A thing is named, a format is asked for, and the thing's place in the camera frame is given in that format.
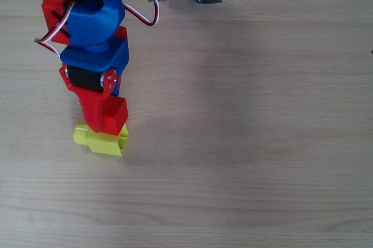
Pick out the red cube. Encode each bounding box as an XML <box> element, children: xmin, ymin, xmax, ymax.
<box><xmin>100</xmin><ymin>96</ymin><xmax>129</xmax><ymax>137</ymax></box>

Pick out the yellow block with round knob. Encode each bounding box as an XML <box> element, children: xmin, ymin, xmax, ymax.
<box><xmin>72</xmin><ymin>122</ymin><xmax>129</xmax><ymax>157</ymax></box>

